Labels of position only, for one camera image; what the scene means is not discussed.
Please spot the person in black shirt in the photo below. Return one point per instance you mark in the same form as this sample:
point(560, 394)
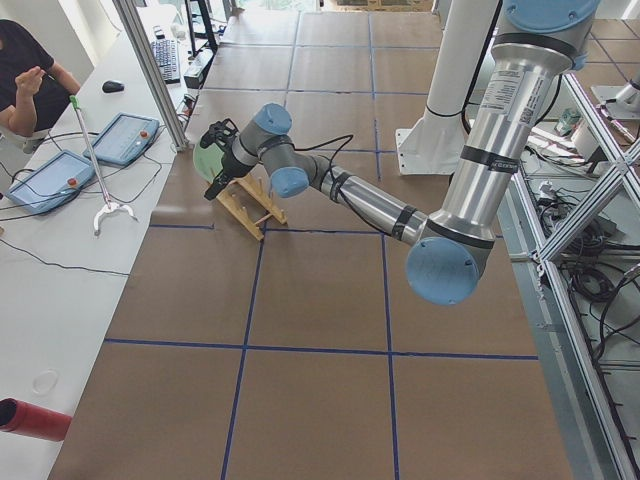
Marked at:
point(35, 88)

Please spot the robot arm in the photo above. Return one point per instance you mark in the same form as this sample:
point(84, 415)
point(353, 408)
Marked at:
point(537, 41)

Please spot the black computer mouse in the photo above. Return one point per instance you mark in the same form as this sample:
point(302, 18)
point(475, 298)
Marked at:
point(111, 86)

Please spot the wooden dish rack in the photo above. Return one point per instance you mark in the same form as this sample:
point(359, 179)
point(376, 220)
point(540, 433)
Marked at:
point(250, 203)

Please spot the light green round plate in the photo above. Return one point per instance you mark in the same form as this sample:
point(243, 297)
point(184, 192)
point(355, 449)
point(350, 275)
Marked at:
point(207, 158)

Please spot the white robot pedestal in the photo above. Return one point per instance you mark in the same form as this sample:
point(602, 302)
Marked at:
point(434, 144)

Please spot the black keyboard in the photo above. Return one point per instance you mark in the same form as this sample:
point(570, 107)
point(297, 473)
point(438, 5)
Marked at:
point(166, 54)

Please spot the far blue teach pendant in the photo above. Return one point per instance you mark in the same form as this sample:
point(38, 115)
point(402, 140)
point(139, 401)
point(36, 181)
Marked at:
point(124, 139)

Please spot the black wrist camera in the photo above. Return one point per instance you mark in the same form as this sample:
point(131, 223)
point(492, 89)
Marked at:
point(221, 133)

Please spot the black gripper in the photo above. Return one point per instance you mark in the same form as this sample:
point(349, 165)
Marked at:
point(227, 161)

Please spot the red cylinder bottle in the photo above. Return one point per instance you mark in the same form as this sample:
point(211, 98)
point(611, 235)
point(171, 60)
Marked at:
point(26, 419)

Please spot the aluminium frame post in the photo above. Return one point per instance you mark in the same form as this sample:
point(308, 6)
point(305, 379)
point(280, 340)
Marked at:
point(136, 33)

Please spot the near blue teach pendant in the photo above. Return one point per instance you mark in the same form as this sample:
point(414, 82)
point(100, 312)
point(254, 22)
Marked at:
point(52, 184)

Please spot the blue teach pendant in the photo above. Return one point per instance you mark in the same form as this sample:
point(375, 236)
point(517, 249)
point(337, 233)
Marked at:
point(124, 139)
point(52, 184)

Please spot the white reacher grabber tool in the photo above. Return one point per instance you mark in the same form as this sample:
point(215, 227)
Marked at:
point(110, 206)

